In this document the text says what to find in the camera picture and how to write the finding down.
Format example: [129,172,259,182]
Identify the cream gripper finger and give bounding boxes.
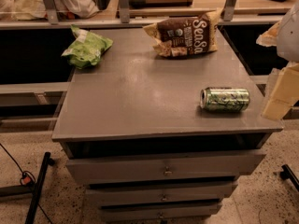
[262,63,299,120]
[256,21,280,47]

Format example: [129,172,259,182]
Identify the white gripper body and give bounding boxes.
[277,2,299,63]

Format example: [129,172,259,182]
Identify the brown chip bag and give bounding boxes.
[143,9,221,57]

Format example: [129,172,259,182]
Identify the green drink can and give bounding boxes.
[200,87,250,112]

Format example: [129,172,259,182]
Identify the green chip bag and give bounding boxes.
[62,25,113,69]

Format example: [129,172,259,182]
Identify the black stand leg right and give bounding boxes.
[279,164,299,191]

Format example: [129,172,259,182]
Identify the black stand leg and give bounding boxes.
[279,164,299,191]
[0,152,55,224]

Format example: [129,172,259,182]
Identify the top grey drawer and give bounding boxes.
[66,149,265,185]

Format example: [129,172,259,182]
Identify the grey drawer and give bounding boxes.
[66,149,265,185]
[86,181,237,206]
[100,202,221,222]

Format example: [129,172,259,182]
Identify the grey drawer cabinet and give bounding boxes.
[52,29,282,212]

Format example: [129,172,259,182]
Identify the middle grey drawer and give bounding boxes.
[86,181,237,206]

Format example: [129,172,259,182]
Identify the bottom grey drawer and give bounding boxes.
[100,202,221,222]

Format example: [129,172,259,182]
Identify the white cloth pile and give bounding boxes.
[0,0,99,21]

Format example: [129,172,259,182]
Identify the black stand leg left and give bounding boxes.
[0,152,55,224]

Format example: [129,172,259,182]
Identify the metal bracket right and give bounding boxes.
[221,0,237,21]

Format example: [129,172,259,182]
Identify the metal bracket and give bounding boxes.
[221,0,237,21]
[43,0,59,25]
[119,0,130,23]

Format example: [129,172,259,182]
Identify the metal bracket middle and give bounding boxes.
[119,0,130,23]

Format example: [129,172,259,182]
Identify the metal bracket left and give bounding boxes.
[43,0,59,25]

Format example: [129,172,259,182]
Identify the black floor cable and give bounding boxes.
[0,143,54,224]

